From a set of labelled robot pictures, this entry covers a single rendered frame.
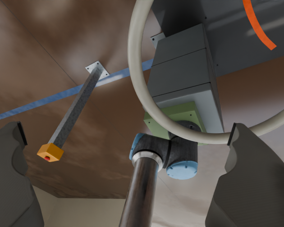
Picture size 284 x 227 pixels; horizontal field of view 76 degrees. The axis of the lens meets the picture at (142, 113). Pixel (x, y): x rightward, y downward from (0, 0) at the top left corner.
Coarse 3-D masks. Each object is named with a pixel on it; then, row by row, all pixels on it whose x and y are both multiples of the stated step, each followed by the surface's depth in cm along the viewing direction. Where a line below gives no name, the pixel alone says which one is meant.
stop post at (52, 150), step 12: (96, 72) 194; (84, 84) 183; (84, 96) 170; (72, 108) 158; (72, 120) 152; (60, 132) 140; (48, 144) 130; (60, 144) 138; (48, 156) 130; (60, 156) 133
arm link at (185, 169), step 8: (176, 144) 91; (184, 144) 92; (192, 144) 93; (168, 152) 88; (176, 152) 88; (184, 152) 88; (192, 152) 90; (168, 160) 88; (176, 160) 86; (184, 160) 85; (192, 160) 87; (168, 168) 87; (176, 168) 85; (184, 168) 84; (192, 168) 85; (176, 176) 91; (184, 176) 90; (192, 176) 89
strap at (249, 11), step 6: (246, 0) 130; (246, 6) 133; (246, 12) 136; (252, 12) 135; (252, 18) 138; (252, 24) 141; (258, 24) 140; (258, 30) 143; (258, 36) 146; (264, 36) 146; (264, 42) 149; (270, 42) 148; (270, 48) 151
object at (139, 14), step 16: (144, 0) 34; (144, 16) 35; (128, 32) 37; (128, 48) 38; (128, 64) 40; (144, 80) 42; (144, 96) 43; (160, 112) 45; (176, 128) 47; (256, 128) 49; (272, 128) 48
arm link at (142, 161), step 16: (144, 144) 88; (160, 144) 90; (144, 160) 81; (160, 160) 84; (144, 176) 74; (128, 192) 70; (144, 192) 68; (128, 208) 63; (144, 208) 63; (128, 224) 58; (144, 224) 59
